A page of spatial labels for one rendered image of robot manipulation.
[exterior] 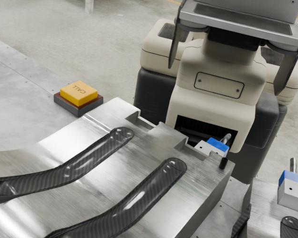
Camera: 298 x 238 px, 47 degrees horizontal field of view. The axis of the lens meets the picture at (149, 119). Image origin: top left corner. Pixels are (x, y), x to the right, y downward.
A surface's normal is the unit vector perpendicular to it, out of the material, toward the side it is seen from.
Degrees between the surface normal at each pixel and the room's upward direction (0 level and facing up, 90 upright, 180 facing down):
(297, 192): 0
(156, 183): 6
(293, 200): 90
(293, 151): 0
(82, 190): 16
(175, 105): 98
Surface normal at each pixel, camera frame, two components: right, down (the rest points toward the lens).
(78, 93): 0.15, -0.80
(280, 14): -0.24, 0.54
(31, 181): 0.55, -0.79
